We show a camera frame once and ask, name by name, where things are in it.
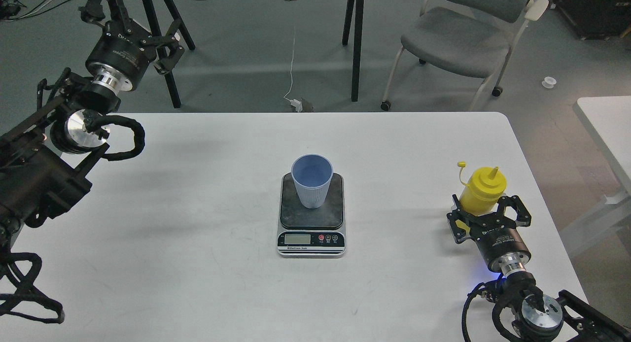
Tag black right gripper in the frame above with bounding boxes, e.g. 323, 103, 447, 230
446, 194, 532, 275

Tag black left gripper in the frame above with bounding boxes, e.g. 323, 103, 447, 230
79, 0, 186, 92

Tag yellow squeeze bottle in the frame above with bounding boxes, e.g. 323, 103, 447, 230
459, 167, 507, 216

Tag blue ribbed plastic cup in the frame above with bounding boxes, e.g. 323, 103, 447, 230
290, 154, 334, 209

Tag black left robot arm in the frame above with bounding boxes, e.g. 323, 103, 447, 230
0, 0, 195, 324

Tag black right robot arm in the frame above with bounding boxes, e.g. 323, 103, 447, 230
446, 195, 631, 342

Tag digital kitchen scale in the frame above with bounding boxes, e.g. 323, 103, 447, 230
277, 173, 347, 258

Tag small white spool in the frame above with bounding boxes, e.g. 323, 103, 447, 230
541, 76, 557, 90

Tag white side table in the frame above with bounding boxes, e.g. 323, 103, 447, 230
560, 96, 631, 258

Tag grey office chair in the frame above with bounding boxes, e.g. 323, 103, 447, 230
381, 0, 549, 111

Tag black cabinet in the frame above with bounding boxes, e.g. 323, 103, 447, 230
552, 0, 631, 40

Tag black floor cables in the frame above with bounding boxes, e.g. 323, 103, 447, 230
0, 0, 94, 22

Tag white cable with plug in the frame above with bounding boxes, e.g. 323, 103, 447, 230
283, 27, 314, 112

